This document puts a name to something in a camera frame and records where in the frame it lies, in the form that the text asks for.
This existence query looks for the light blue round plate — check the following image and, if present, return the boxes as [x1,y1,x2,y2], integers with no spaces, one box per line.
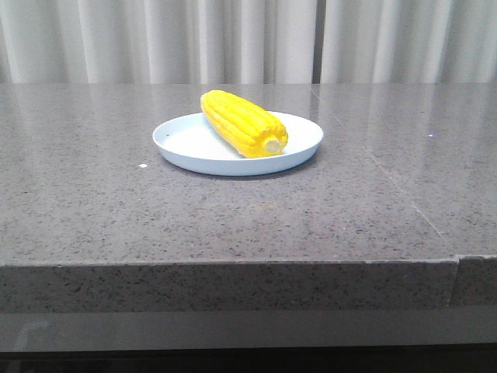
[152,112,324,176]

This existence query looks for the grey cabinet front under counter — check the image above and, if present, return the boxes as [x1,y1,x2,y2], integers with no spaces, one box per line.
[1,305,496,353]

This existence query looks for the white pleated curtain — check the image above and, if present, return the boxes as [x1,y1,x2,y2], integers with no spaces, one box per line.
[1,1,496,84]

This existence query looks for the yellow corn cob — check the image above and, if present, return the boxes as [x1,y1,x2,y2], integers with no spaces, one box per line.
[200,89,288,159]

